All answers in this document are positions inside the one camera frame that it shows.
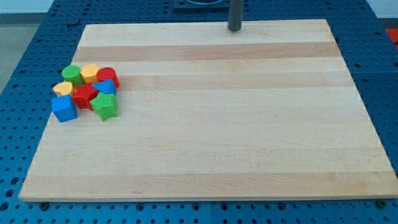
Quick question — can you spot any light wooden board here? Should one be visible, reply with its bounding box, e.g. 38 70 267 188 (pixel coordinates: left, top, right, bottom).
19 19 397 202

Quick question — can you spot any green star block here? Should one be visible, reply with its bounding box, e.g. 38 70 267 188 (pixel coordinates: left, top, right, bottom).
90 92 119 121

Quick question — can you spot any blue triangular block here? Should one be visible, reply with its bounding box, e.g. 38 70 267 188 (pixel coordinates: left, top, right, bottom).
93 79 117 95

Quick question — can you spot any red cylinder block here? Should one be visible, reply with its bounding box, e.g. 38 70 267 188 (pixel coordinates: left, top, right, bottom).
96 67 120 89

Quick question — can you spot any red star block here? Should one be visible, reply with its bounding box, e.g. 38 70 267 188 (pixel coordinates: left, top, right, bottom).
73 83 98 111

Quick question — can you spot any yellow hexagon block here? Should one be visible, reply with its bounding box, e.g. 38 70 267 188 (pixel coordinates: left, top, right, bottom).
80 63 100 84

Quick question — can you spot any green cylinder block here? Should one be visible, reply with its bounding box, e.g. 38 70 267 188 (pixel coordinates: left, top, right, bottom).
62 65 85 86

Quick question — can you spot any yellow heart block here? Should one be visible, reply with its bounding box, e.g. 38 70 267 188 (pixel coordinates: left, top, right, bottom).
53 82 75 96

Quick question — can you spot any blue cube block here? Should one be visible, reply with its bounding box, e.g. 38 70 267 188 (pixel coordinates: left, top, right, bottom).
51 95 78 123

